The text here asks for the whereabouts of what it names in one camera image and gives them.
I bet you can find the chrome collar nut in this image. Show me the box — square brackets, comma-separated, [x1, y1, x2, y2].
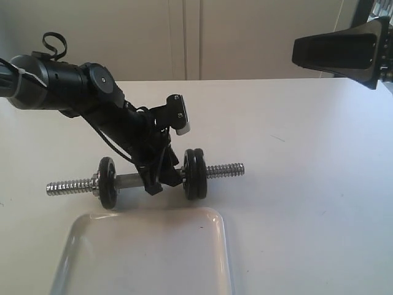
[90, 173, 99, 197]

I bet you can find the chrome threaded dumbbell bar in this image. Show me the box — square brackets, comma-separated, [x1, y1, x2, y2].
[46, 163, 245, 196]

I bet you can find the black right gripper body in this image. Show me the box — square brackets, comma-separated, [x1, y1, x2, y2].
[379, 39, 392, 83]

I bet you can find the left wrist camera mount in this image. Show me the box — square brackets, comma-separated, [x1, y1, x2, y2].
[150, 94, 190, 136]

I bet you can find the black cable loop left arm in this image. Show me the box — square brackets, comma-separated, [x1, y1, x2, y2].
[42, 31, 68, 61]

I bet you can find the dark window frame post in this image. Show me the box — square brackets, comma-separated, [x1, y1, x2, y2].
[351, 0, 375, 28]

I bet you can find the white zip tie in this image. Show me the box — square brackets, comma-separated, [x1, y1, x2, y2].
[1, 59, 48, 98]

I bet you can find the white rectangular tray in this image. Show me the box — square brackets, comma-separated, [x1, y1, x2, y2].
[50, 208, 233, 294]

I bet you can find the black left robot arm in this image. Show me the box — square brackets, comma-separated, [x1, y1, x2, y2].
[1, 55, 188, 195]

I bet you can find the black weight plate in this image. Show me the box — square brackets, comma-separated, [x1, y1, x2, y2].
[195, 148, 207, 200]
[183, 149, 198, 200]
[98, 157, 117, 210]

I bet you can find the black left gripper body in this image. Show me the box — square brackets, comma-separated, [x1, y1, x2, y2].
[131, 128, 179, 184]

